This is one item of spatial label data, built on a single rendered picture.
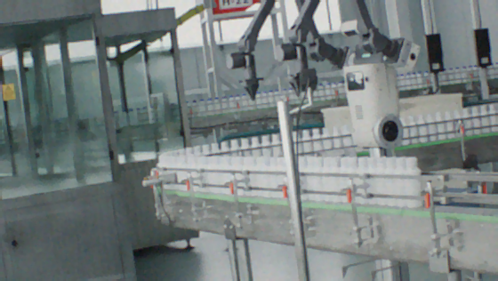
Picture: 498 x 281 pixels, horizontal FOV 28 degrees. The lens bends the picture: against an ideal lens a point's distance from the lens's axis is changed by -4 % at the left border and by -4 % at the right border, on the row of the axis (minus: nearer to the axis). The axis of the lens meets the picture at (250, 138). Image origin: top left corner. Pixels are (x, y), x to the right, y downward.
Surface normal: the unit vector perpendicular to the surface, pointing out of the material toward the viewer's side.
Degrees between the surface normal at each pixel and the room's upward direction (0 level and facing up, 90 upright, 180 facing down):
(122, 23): 90
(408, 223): 90
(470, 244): 90
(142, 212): 90
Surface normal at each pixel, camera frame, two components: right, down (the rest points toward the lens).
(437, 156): 0.15, 0.05
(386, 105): 0.48, 0.17
